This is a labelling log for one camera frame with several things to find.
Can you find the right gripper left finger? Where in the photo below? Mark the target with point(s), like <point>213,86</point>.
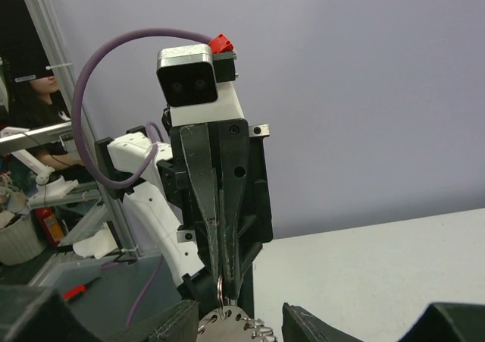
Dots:
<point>40,314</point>

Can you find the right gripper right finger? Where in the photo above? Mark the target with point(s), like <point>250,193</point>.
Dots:
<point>438,322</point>

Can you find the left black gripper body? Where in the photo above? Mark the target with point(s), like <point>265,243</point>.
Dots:
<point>254,227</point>

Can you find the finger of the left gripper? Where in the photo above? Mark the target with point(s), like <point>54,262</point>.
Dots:
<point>195,142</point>
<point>233,138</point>

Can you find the silver keyring with red tag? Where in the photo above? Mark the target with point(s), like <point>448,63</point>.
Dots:
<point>229,323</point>

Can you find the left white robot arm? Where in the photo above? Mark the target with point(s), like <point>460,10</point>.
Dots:
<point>147,200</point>

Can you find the white ribbed bucket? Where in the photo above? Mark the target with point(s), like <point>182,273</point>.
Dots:
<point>21,242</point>

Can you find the red fire extinguisher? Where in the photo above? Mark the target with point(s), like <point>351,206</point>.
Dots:
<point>50,225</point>

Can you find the seated person in background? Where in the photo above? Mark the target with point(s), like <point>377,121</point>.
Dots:
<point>38,103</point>

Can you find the red handled tool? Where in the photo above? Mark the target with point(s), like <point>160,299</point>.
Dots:
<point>76,292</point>

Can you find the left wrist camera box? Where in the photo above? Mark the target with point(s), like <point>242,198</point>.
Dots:
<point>198,82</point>

